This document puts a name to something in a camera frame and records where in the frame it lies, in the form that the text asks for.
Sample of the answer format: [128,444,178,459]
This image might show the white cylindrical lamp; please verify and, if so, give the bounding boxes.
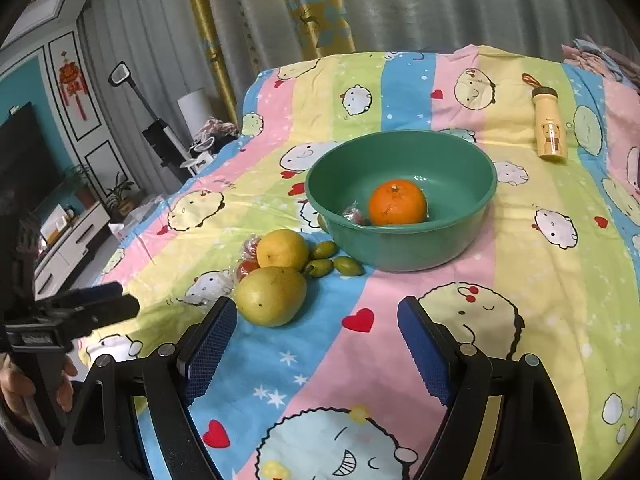
[177,88,211,135]

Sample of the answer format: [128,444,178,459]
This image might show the pastel striped cartoon blanket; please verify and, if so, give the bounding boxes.
[80,45,640,480]

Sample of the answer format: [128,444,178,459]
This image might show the yellow patterned curtain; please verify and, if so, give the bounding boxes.
[180,0,357,128]

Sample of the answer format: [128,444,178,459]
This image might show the large greenish-yellow pomelo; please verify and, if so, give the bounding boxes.
[235,266,308,328]

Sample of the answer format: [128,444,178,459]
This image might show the grey sheer curtain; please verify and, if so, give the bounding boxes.
[76,0,236,197]
[200,0,606,63]

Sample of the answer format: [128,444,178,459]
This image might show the red knot wall ornament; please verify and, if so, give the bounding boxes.
[58,51,91,122]

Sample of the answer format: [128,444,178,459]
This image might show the potted green plant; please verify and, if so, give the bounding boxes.
[66,163,97,209]
[104,172,138,217]

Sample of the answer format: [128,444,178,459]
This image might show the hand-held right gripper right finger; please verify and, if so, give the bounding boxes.
[397,296,583,480]

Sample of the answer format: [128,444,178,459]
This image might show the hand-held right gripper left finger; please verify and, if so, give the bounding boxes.
[55,296,238,480]

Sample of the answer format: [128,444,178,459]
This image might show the person's left hand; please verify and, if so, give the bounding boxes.
[0,357,79,419]

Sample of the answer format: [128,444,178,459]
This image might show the floral cloth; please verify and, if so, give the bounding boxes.
[192,117,242,150]

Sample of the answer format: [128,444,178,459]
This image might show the black television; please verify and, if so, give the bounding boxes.
[0,101,67,223]

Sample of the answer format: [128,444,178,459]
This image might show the pile of folded clothes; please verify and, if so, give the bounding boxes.
[560,36,640,95]

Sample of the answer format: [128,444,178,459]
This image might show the round yellow citrus fruit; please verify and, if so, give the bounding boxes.
[256,229,310,272]

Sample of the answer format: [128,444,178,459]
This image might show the yellow bear-print bottle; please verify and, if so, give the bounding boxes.
[521,72,568,162]

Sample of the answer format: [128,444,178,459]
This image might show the white television cabinet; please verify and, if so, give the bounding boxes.
[32,202,112,302]

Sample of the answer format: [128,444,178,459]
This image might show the green plastic basin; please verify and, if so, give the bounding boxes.
[304,130,498,273]

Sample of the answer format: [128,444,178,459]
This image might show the orange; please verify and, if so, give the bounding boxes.
[369,180,428,227]

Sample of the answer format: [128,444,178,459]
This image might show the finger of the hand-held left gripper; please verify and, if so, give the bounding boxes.
[64,294,142,339]
[34,281,124,314]

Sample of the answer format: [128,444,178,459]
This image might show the black upright vacuum cleaner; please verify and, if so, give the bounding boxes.
[109,61,193,177]

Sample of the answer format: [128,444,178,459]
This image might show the small white appliance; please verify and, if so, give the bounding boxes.
[181,141,218,173]

